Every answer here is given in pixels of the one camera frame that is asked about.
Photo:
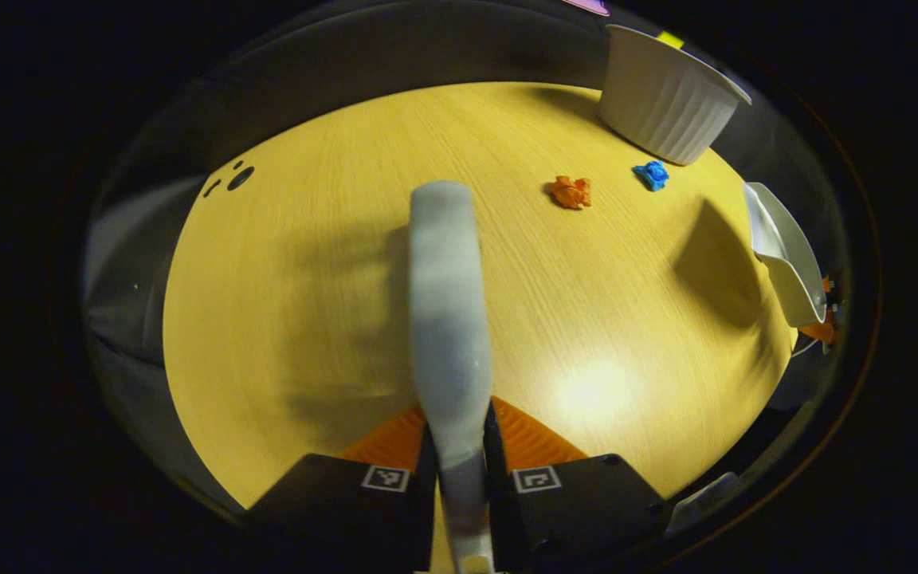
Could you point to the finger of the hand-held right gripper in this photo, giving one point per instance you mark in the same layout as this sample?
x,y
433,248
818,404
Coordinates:
x,y
826,284
819,332

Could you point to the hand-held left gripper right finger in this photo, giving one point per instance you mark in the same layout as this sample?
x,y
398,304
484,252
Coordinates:
x,y
499,510

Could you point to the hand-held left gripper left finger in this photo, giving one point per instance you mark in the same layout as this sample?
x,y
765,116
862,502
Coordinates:
x,y
424,494

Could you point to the white plastic dustpan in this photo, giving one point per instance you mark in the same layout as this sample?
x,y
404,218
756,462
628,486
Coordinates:
x,y
786,263

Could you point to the small grey broom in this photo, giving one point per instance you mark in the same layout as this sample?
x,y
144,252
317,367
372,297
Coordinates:
x,y
447,319

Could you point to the blue paper ball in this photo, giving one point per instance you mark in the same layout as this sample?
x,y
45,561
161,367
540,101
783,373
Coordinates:
x,y
653,174

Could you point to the white ribbed garbage bin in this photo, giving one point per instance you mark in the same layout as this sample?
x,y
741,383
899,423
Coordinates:
x,y
666,112

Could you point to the orange paper ball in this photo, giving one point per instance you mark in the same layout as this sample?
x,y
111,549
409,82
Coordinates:
x,y
570,193

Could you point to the wooden desktop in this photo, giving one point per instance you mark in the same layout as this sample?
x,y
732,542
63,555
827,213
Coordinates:
x,y
307,319

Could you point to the black backdrop cloth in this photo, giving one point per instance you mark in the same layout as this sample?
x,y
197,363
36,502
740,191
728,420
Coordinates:
x,y
387,56

